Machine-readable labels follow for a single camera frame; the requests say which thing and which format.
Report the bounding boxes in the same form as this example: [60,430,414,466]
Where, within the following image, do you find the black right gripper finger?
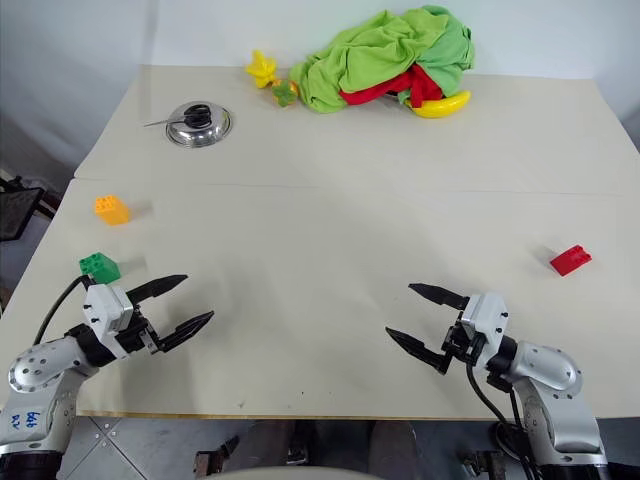
[407,282,472,311]
[384,326,450,377]

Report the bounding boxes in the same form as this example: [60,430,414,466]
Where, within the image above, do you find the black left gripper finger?
[159,310,216,355]
[124,273,190,306]

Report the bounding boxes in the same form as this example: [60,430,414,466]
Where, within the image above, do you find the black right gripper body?
[441,311,486,365]

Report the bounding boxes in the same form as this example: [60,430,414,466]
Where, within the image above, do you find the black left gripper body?
[115,309,163,359]

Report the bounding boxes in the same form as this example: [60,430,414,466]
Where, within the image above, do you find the green toy brick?
[78,251,123,286]

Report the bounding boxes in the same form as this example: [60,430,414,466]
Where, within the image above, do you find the orange toy brick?
[94,194,132,227]

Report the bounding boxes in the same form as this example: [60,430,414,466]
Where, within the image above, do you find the red toy brick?
[549,244,594,277]

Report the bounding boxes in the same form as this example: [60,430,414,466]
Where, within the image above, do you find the black metal stand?
[0,174,57,245]

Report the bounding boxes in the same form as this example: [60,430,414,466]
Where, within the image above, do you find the silver pot lid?
[165,100,234,150]

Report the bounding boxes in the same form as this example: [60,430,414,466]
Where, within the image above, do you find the yellow plastic toy banana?
[405,89,473,120]

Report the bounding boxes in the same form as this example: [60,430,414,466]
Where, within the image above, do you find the crumpled red cloth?
[338,64,446,109]

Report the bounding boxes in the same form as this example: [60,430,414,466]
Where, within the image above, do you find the small green plastic toy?
[270,79,302,108]

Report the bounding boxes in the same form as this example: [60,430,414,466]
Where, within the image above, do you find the yellow star-shaped plastic toy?
[244,48,283,91]

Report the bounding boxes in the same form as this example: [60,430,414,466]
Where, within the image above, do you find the crumpled green cloth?
[288,4,477,116]

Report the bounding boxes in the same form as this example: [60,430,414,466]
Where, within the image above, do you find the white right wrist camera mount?
[459,292,509,347]

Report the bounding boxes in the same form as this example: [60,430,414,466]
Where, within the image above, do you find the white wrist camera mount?
[459,292,509,347]
[82,283,135,347]

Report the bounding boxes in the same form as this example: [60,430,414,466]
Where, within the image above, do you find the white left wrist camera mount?
[82,283,135,347]

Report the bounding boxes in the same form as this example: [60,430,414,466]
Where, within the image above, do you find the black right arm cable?
[465,337,539,480]

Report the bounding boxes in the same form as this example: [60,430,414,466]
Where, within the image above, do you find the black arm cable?
[465,337,539,480]
[32,273,99,347]

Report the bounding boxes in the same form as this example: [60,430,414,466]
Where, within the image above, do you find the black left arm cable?
[32,273,99,347]

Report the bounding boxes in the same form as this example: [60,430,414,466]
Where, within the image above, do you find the dark metal bracket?
[461,449,502,480]
[193,434,241,477]

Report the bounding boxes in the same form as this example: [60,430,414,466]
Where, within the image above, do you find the black handled scissors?
[143,103,213,129]

